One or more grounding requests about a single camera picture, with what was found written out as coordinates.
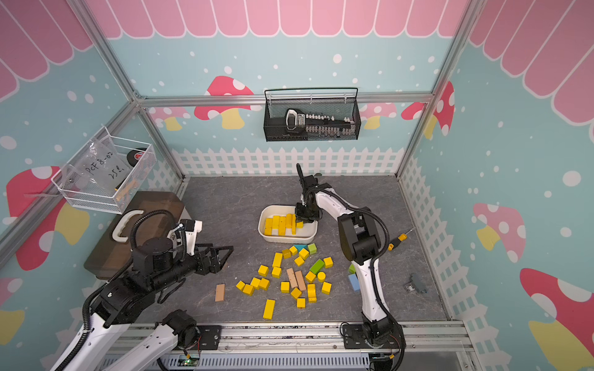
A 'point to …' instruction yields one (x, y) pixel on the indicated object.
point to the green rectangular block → (352, 270)
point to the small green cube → (312, 249)
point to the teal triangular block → (300, 246)
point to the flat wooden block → (220, 293)
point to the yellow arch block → (312, 293)
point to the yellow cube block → (263, 270)
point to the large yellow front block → (269, 309)
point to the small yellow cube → (328, 262)
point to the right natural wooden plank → (300, 279)
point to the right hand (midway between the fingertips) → (298, 219)
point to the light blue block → (354, 281)
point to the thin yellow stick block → (294, 224)
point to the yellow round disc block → (321, 277)
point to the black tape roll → (134, 155)
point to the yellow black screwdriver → (401, 237)
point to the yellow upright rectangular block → (277, 259)
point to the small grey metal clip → (416, 284)
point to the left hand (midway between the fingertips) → (223, 252)
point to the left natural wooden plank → (292, 278)
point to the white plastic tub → (306, 234)
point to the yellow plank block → (276, 222)
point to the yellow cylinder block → (288, 221)
